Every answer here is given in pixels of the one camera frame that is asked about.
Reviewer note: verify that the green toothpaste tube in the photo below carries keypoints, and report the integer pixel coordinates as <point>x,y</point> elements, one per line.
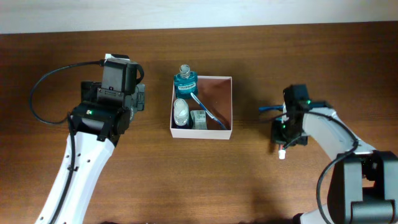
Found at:
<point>281,152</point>

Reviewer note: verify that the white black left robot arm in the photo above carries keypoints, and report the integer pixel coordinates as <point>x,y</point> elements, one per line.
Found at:
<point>106,110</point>

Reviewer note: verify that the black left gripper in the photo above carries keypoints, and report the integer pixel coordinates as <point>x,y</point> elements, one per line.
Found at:
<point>139,98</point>

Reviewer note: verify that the blue disposable razor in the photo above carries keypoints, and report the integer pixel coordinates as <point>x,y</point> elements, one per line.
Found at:
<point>270,108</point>

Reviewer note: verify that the white square cardboard box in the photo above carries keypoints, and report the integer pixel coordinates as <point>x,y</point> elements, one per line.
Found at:
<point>216,95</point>

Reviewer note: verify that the green white soap packet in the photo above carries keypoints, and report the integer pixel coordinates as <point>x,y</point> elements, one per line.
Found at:
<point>198,119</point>

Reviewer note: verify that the teal mouthwash bottle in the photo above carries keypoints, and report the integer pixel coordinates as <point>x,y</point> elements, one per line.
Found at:
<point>185,82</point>

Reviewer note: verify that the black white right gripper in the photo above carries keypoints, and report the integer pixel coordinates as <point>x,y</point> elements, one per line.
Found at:
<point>277,137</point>

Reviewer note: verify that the blue white toothbrush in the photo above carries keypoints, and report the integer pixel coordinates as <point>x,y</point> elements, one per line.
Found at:
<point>213,117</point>

